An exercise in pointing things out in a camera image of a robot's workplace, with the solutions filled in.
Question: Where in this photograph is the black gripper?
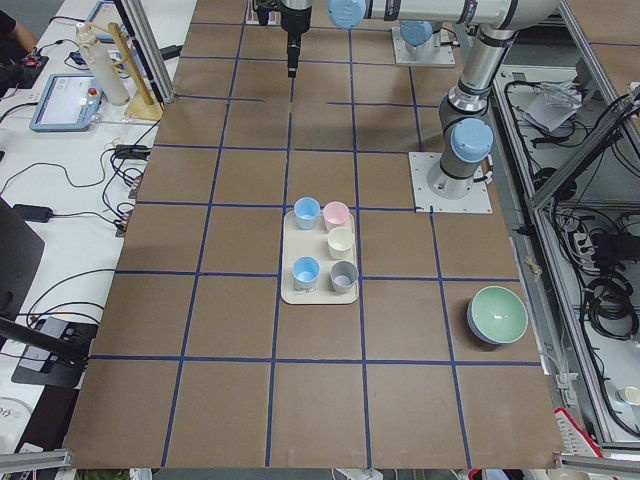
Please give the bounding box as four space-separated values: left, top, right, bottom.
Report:
280 0 313 78

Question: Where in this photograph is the black monitor stand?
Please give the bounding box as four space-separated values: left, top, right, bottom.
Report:
1 202 97 388

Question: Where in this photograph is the black power adapter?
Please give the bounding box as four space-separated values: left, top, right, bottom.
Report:
12 204 54 223

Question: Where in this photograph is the light blue cup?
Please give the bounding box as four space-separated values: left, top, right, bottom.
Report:
294 197 321 230
292 256 320 290

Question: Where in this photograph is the blue teach pendant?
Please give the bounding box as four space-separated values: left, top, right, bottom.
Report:
29 74 103 132

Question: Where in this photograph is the wooden mug tree stand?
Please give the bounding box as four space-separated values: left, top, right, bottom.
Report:
88 22 163 121

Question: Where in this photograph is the light blue cup front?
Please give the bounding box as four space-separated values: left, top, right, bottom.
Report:
292 256 320 290

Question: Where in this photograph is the grey plastic cup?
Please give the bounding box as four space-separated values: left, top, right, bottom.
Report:
330 260 358 294

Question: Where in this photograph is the beige plastic tray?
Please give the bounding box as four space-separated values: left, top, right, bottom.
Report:
281 211 359 305

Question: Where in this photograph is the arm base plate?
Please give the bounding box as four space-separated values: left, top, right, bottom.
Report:
391 27 456 68
408 152 492 214

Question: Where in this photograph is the pink plastic cup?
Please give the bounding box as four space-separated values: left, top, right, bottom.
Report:
322 201 350 231

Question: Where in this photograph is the green and blue bowl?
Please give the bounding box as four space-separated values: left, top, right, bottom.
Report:
466 285 528 345

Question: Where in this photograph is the aluminium frame post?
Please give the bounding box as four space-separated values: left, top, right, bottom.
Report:
114 0 175 104

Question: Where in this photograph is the light blue cup rear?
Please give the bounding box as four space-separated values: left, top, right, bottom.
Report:
294 197 321 230

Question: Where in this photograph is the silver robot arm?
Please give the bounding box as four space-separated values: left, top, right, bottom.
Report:
254 1 455 78
327 0 559 193

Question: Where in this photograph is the cream plastic cup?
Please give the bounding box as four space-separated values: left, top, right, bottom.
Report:
327 227 355 259

